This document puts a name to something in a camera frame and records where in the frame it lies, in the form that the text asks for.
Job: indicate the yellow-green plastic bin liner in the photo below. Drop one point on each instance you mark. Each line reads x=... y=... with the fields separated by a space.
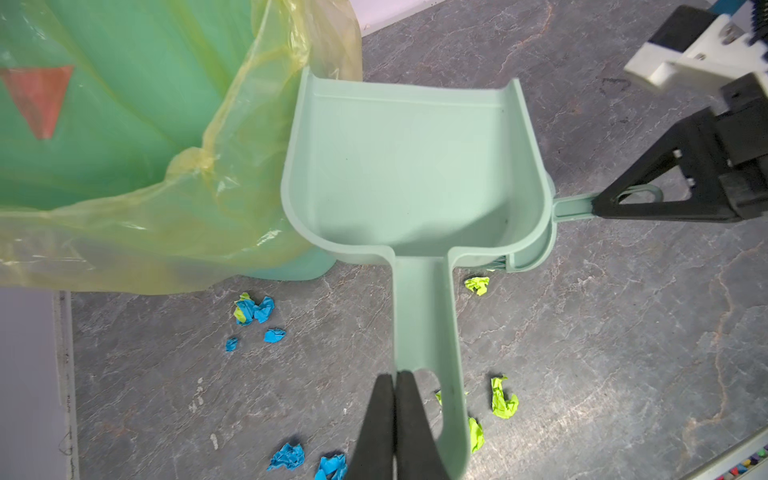
x=228 y=198

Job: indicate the mint green dustpan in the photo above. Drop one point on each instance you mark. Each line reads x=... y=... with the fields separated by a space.
x=423 y=180

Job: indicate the aluminium front rail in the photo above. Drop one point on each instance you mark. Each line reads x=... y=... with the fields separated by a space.
x=747 y=460

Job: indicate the green scraps front centre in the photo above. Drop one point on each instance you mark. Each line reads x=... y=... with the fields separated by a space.
x=503 y=405

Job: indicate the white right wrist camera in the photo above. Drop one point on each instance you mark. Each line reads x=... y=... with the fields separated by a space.
x=702 y=48

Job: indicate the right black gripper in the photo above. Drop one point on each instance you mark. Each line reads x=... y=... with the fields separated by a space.
x=705 y=168

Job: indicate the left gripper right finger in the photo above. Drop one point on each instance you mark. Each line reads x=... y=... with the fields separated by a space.
x=416 y=454

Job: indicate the mint green hand brush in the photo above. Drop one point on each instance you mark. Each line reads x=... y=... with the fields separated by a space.
x=565 y=209

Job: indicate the blue scraps beside bin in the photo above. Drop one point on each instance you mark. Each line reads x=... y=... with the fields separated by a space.
x=248 y=311

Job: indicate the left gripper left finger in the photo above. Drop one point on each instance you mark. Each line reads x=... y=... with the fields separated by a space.
x=374 y=452

